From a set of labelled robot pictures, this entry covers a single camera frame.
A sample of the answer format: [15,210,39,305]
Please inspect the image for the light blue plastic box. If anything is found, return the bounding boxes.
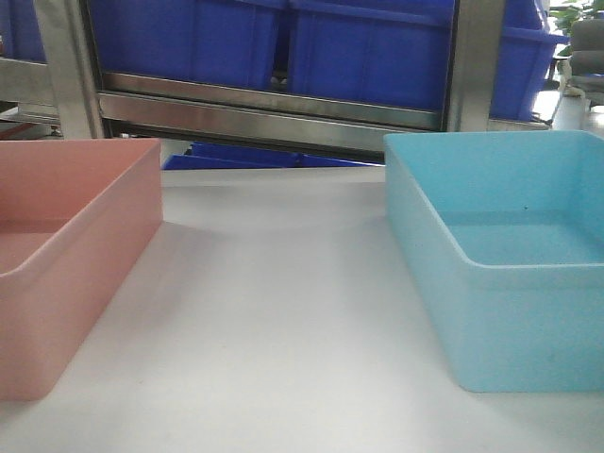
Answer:
[384,130,603,392]

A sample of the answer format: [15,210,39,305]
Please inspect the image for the pink plastic box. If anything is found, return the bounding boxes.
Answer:
[1,139,163,401]

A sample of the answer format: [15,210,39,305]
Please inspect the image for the blue crate lower shelf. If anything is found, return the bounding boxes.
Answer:
[162,142,378,171]

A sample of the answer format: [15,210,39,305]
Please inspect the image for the stainless steel shelf rack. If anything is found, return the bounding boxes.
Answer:
[1,1,540,159]

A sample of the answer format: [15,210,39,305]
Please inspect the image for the blue crate upper middle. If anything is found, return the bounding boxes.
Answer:
[288,1,454,110]

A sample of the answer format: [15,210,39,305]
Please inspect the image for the blue crate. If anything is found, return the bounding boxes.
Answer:
[89,1,288,90]
[490,1,569,122]
[288,1,454,110]

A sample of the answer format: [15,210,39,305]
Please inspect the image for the blue crate upper left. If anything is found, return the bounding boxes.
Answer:
[89,1,288,90]

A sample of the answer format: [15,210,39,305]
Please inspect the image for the blue crate upper right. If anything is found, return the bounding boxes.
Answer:
[490,1,569,122]

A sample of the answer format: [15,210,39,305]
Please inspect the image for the grey office chair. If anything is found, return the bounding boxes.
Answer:
[560,19,603,111]

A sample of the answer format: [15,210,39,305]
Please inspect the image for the green potted plant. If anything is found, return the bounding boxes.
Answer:
[547,0,603,57]

